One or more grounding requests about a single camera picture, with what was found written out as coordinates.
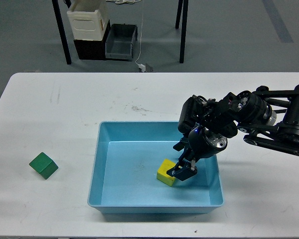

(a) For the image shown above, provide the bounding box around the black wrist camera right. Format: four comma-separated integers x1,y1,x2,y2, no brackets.
177,95,210,134

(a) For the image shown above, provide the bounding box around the black table leg right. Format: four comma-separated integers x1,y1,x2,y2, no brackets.
175,0,189,64

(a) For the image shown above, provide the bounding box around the dark grey storage bin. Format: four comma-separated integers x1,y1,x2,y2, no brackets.
105,24,138,61

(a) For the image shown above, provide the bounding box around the black table leg left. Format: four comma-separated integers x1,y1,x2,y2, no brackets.
52,0,72,65

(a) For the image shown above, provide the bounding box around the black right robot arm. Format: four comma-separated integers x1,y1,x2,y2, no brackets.
167,85,299,181

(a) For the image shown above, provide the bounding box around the white hanging cable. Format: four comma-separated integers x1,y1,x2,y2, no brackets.
135,0,144,66

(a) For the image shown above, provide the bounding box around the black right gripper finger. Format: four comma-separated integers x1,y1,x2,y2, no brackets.
167,149,197,181
173,136,189,151

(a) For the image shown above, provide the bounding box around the black table leg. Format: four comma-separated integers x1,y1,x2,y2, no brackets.
52,0,72,65
175,0,189,64

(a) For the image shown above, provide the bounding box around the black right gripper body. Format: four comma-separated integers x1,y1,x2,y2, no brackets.
188,126,227,159

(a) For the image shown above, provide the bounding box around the white power adapter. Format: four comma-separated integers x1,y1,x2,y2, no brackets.
138,64,146,72

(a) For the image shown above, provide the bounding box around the black crate under cream crate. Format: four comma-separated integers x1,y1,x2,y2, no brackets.
73,21,111,60

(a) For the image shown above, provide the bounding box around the yellow wooden block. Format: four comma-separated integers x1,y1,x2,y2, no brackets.
156,159,176,187

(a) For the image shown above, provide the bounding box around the green wooden block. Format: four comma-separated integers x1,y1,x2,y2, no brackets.
29,152,59,180

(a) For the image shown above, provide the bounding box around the cream plastic crate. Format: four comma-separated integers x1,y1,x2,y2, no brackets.
67,0,109,41

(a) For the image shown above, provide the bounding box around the light blue plastic box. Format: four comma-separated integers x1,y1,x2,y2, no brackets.
87,121,224,214

